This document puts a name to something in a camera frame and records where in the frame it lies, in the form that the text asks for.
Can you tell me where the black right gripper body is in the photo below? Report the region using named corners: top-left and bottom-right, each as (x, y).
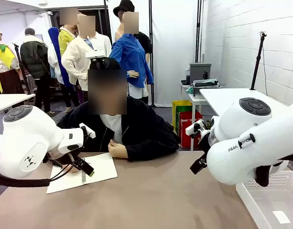
top-left (198, 133), bottom-right (211, 158)

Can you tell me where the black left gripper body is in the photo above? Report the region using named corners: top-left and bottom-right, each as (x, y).
top-left (47, 152), bottom-right (77, 168)

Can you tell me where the white spiral notebook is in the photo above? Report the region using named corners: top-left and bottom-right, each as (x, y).
top-left (46, 152), bottom-right (118, 194)

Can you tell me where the person's left forearm black sleeve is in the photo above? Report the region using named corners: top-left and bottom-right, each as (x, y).
top-left (126, 140), bottom-right (180, 162)

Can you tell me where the person's left hand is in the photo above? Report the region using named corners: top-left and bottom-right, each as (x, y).
top-left (108, 140), bottom-right (129, 159)

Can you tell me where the red bag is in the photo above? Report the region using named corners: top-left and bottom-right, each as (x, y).
top-left (179, 111), bottom-right (204, 148)

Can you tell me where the yellow green bag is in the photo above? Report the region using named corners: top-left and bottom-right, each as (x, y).
top-left (172, 100), bottom-right (194, 134)

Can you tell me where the large white table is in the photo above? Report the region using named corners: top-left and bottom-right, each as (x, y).
top-left (199, 88), bottom-right (290, 118)

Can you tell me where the grey tray with green contents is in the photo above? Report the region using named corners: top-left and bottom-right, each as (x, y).
top-left (192, 78), bottom-right (220, 97)

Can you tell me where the narrow white side table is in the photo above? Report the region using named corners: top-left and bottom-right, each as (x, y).
top-left (180, 82), bottom-right (209, 151)

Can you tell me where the white perforated plastic basket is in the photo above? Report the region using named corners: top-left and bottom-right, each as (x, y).
top-left (236, 170), bottom-right (293, 229)

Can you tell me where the person in black jacket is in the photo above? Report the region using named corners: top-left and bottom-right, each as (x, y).
top-left (57, 69), bottom-right (180, 155)

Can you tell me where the grey box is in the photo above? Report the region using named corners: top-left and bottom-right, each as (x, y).
top-left (189, 62), bottom-right (212, 83)

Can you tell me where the small white table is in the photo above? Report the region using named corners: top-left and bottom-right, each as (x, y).
top-left (0, 93), bottom-right (36, 115)

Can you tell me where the white hanging coat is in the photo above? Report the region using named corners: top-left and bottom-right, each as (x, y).
top-left (47, 44), bottom-right (65, 84)

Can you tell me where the tall black tripod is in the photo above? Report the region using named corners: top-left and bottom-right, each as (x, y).
top-left (250, 31), bottom-right (268, 91)

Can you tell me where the thin black tripod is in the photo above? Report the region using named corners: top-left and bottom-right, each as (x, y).
top-left (12, 42), bottom-right (31, 95)

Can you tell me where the black cap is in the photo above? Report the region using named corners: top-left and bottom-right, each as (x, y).
top-left (90, 57), bottom-right (123, 71)

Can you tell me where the mannequin in white shirt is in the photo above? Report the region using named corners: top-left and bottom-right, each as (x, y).
top-left (61, 15), bottom-right (113, 92)

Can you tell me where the black double stand pole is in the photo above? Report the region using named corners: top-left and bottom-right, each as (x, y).
top-left (195, 0), bottom-right (202, 63)

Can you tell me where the mannequin in blue shirt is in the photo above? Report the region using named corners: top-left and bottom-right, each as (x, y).
top-left (109, 11), bottom-right (154, 100)

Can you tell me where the person in yellow garment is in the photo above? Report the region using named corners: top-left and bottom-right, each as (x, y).
top-left (0, 30), bottom-right (24, 94)

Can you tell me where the blue hanging garment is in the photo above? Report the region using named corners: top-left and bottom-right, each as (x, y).
top-left (48, 27), bottom-right (69, 85)

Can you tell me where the mannequin in yellow shirt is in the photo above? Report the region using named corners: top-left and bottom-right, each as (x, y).
top-left (58, 7), bottom-right (78, 57)

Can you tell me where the mannequin in black shirt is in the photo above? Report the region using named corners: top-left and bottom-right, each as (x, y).
top-left (134, 31), bottom-right (152, 72)

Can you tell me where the black backdrop stand pole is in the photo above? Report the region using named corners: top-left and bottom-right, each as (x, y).
top-left (148, 0), bottom-right (155, 107)

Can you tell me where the black slanted pole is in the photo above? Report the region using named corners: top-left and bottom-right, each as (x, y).
top-left (103, 0), bottom-right (113, 45)

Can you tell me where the black bucket hat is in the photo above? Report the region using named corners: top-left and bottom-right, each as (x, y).
top-left (113, 0), bottom-right (135, 18)

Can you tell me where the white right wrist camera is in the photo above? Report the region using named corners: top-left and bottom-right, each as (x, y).
top-left (185, 120), bottom-right (206, 139)

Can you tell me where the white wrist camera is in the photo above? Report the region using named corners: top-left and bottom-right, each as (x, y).
top-left (185, 120), bottom-right (206, 139)
top-left (79, 123), bottom-right (96, 139)

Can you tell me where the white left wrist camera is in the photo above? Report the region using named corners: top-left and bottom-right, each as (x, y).
top-left (79, 123), bottom-right (96, 139)

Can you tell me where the black left arm cable sleeve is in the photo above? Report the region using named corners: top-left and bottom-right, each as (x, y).
top-left (0, 173), bottom-right (51, 187)

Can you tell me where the black arm cable sleeve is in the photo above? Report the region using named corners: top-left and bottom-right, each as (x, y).
top-left (255, 164), bottom-right (271, 187)
top-left (0, 173), bottom-right (51, 187)

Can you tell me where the black right arm cable sleeve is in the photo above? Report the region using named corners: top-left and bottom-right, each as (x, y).
top-left (255, 164), bottom-right (271, 187)

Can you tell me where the white head-mounted camera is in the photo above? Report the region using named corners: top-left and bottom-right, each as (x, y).
top-left (85, 50), bottom-right (109, 70)

